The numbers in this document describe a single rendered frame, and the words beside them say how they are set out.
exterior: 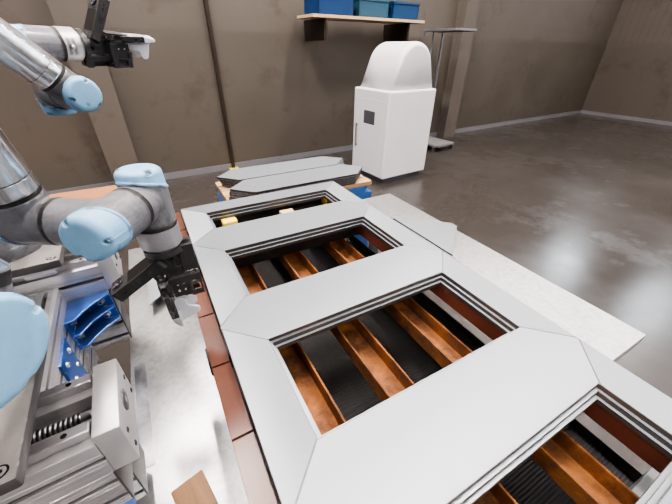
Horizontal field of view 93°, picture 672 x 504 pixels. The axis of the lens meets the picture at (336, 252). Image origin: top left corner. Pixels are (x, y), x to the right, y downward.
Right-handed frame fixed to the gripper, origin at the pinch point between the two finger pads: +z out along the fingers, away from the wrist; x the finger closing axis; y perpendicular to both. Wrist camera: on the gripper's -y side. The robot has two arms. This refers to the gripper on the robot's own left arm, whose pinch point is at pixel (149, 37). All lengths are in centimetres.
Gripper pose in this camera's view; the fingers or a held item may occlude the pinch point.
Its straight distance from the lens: 129.1
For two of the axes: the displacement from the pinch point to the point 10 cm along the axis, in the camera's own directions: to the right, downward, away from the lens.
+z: 5.4, -4.5, 7.1
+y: -1.2, 8.0, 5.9
